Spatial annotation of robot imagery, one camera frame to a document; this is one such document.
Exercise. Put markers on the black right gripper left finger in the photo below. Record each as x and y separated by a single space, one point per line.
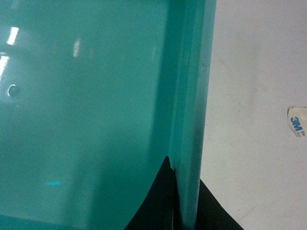
156 211

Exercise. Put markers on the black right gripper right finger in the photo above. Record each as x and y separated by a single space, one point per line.
211 215

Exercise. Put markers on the light teal plastic bin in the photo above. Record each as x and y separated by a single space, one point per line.
94 94

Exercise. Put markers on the white 3M tape piece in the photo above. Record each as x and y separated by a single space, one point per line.
297 120

